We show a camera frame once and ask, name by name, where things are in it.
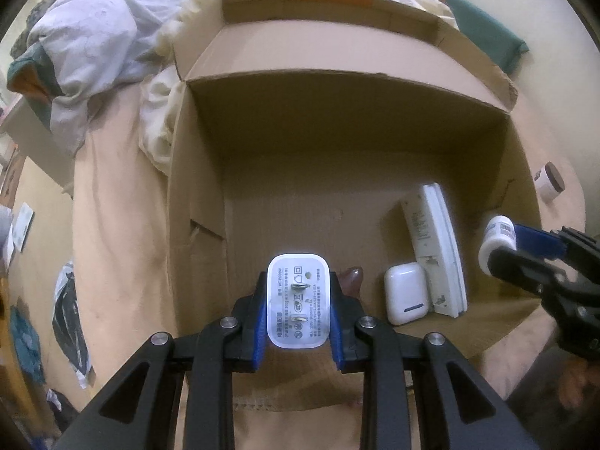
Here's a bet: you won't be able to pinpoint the bedside cabinet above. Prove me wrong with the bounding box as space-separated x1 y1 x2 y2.
0 94 80 191

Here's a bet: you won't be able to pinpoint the white jar with brown lid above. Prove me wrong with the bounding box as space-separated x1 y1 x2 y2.
534 162 566 204

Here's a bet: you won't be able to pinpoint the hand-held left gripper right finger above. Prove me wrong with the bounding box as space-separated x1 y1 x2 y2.
328 269 545 450

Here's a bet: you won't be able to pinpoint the small white bottle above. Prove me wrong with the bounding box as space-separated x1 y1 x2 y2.
478 216 517 273

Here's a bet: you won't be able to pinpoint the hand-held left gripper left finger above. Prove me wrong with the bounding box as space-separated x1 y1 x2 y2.
61 269 270 450

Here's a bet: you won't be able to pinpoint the black and white plastic bag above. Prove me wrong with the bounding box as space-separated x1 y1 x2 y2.
51 262 93 390

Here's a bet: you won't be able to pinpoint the teal and orange cloth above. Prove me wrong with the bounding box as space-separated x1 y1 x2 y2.
7 42 64 104

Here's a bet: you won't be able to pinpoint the pale lavender quilt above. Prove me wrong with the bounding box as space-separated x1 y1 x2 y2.
9 0 212 151

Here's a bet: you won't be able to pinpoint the brown wooden furniture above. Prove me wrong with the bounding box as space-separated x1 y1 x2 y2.
0 276 43 432

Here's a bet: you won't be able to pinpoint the cardboard box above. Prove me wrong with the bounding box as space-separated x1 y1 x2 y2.
166 0 545 412

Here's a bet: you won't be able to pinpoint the white charger plug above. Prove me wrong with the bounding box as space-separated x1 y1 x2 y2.
265 252 335 350

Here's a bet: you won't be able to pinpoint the white remote control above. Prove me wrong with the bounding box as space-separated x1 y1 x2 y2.
400 183 468 317

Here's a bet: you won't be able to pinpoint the dark patterned blanket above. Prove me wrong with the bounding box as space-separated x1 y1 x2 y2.
9 0 51 57

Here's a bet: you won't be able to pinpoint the white paper sheets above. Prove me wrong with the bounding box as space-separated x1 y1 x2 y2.
12 201 36 251

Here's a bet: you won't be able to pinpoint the person's right hand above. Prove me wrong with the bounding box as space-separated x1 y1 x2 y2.
560 356 600 408

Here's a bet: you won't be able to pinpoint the white earbuds case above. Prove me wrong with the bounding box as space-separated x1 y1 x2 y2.
383 262 429 326

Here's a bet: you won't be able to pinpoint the teal cushion with orange strap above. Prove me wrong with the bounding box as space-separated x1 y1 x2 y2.
387 0 530 76

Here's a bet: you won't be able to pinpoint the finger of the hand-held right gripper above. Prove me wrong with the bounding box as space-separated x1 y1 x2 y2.
513 224 600 264
487 246 569 299

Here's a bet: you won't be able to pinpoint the cream printed duvet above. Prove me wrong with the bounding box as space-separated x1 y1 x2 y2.
138 0 462 176

